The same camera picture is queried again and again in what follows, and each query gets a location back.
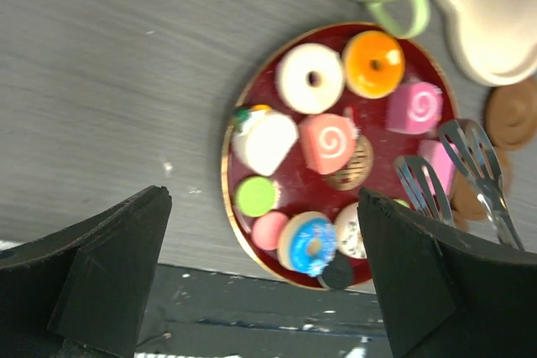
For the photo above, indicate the white frosted donut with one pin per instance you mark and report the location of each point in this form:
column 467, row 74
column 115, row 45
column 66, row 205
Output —
column 310, row 78

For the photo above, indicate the large green macaron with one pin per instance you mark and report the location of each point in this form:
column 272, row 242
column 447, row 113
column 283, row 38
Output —
column 256, row 195

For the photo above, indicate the blue frosted donut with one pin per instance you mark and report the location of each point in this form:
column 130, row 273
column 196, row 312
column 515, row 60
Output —
column 307, row 244

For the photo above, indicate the small green macaron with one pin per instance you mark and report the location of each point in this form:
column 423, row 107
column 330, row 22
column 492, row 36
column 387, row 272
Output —
column 402, row 202

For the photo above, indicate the brown wooden coaster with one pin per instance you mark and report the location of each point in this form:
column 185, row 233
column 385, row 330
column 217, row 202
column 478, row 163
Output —
column 464, row 204
column 510, row 115

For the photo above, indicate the salmon pink swirl roll cake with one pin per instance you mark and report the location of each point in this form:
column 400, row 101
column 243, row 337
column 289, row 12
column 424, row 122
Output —
column 328, row 141

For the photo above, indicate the cream three-tier cake stand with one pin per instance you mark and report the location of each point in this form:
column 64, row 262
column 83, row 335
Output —
column 492, row 41

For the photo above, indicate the magenta swirl roll cake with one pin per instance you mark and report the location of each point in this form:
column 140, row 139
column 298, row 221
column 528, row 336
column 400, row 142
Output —
column 414, row 108

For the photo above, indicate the white cream cake slice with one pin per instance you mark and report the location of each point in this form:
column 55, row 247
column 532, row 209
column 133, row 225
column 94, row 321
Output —
column 262, row 137

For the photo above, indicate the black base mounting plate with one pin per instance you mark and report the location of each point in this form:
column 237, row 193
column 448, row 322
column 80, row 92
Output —
column 197, row 313

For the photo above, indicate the metal serving tongs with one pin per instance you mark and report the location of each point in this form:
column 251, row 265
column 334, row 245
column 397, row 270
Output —
column 469, row 148

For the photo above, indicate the pink layered cake slice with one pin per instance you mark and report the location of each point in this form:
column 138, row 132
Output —
column 435, row 154

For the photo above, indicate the pink macaron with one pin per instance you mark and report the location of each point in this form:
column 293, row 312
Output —
column 267, row 230

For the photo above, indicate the orange glazed donut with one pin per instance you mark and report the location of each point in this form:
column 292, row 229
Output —
column 374, row 64

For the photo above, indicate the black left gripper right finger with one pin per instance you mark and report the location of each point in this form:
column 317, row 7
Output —
column 444, row 292

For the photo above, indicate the white chocolate sprinkle donut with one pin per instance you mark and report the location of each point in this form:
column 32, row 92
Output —
column 349, row 235

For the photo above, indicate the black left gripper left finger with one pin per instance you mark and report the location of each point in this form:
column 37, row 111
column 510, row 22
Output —
column 82, row 291

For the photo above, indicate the brown wooden coaster top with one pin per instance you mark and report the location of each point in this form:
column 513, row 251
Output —
column 510, row 115

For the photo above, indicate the black sandwich cookie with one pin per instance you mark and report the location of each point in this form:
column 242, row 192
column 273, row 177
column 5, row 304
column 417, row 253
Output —
column 338, row 274

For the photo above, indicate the brown wooden coaster middle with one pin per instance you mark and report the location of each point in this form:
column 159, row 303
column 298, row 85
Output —
column 464, row 204

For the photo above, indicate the red round lacquer tray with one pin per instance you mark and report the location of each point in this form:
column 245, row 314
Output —
column 301, row 189

